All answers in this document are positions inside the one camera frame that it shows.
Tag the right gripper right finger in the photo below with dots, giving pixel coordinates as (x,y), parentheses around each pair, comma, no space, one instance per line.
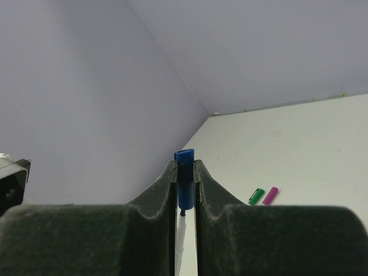
(237,239)

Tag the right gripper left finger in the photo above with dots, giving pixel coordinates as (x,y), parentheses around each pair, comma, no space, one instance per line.
(137,238)

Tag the blue whiteboard marker pen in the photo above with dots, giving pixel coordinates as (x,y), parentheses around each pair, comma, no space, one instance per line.
(180,238)

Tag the green pen cap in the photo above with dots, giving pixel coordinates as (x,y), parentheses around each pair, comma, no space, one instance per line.
(256,196)

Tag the purple pen cap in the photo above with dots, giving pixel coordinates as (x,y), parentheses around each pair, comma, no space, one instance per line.
(269,198)

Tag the blue pen cap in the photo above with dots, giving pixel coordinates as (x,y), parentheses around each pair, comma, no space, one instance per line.
(185,180)

